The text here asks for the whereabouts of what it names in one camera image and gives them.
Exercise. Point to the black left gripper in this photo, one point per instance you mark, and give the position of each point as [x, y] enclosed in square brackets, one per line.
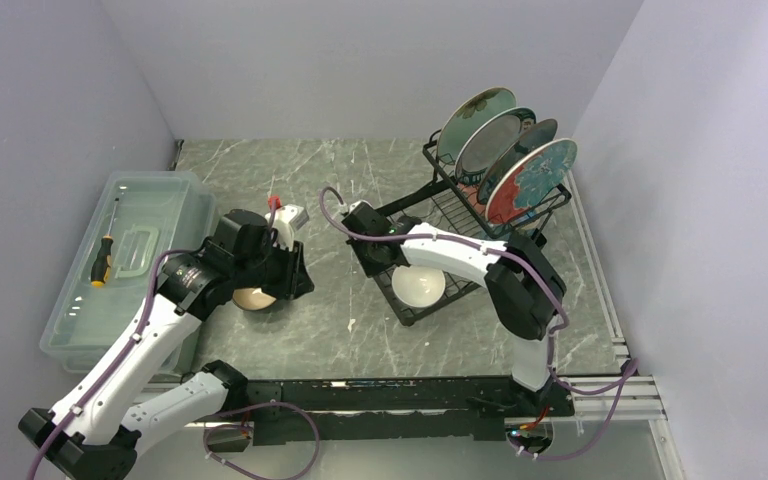
[295, 280]

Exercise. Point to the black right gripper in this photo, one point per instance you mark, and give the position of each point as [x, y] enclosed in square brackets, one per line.
[368, 269]

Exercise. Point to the white bowl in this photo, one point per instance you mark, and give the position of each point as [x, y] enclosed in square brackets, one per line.
[418, 287]

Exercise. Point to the black wire dish rack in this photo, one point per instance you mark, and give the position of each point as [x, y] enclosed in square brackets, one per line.
[454, 211]

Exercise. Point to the white plate teal lettered rim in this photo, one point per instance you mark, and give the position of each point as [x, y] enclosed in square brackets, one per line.
[486, 145]

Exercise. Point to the red rimmed bottom plate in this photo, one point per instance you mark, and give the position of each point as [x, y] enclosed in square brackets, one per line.
[530, 180]

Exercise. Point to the light blue flower plate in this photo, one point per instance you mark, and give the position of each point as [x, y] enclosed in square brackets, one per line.
[468, 118]

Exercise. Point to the dark teal plate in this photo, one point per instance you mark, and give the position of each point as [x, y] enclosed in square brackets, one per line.
[535, 136]

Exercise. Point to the pink mug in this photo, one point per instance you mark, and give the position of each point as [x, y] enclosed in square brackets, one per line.
[471, 195]

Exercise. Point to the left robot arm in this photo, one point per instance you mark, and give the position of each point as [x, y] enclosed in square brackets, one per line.
[99, 430]

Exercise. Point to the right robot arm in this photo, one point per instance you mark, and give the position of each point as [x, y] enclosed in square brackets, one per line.
[525, 290]

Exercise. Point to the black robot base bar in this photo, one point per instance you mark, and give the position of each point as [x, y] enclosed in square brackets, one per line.
[482, 408]

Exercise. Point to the dark bowl beige inside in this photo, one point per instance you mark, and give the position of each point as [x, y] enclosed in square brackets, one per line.
[252, 299]

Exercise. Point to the clear plastic storage box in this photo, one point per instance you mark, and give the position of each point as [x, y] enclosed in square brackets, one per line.
[158, 211]

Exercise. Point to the yellow black screwdriver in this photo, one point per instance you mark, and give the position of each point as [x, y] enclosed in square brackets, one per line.
[101, 265]

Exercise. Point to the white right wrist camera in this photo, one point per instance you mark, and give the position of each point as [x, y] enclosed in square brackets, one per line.
[354, 206]

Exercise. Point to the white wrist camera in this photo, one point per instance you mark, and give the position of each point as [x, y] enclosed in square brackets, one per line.
[285, 221]
[354, 206]

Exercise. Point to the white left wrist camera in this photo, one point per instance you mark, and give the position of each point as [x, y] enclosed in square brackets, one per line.
[285, 221]

